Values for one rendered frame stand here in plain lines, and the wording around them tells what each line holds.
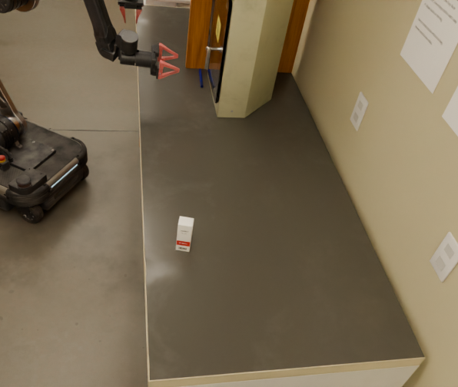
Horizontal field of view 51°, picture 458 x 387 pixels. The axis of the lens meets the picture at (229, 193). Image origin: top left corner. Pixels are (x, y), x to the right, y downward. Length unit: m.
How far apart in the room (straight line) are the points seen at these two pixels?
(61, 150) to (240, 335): 1.85
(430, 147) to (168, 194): 0.78
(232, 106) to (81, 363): 1.26
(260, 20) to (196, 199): 0.65
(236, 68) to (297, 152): 0.38
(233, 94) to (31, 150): 1.35
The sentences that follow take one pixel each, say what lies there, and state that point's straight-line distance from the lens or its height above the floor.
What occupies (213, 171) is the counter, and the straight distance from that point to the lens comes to 1.65.
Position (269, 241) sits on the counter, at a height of 0.94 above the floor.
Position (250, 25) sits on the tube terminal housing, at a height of 1.32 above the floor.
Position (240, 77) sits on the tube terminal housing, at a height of 1.12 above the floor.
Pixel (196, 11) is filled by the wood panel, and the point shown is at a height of 1.19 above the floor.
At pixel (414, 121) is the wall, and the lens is 1.44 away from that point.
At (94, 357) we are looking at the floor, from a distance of 2.28.
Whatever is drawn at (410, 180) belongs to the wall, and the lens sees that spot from 1.44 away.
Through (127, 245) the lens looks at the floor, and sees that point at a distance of 2.63.
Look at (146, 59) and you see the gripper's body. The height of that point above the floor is 1.16.
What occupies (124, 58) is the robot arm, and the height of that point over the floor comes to 1.16.
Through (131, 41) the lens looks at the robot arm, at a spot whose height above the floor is 1.24.
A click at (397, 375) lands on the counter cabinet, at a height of 0.85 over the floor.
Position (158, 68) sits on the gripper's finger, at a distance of 1.75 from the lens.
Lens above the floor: 2.01
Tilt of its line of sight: 43 degrees down
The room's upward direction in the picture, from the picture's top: 11 degrees clockwise
